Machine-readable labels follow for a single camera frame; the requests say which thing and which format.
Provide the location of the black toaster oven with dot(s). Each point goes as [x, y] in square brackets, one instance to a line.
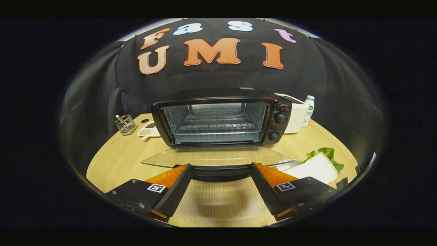
[280, 118]

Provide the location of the white pop-up toaster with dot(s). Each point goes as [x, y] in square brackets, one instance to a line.
[295, 118]

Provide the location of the white bottle green label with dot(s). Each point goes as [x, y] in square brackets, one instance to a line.
[309, 109]

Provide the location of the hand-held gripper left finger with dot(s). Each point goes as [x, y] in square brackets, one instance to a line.
[175, 194]

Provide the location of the white sectioned snack dish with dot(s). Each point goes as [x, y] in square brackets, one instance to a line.
[148, 130]

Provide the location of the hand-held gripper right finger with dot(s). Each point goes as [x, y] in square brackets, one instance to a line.
[268, 194]

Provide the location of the white bread lettuce sandwich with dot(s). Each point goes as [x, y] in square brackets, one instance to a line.
[315, 168]

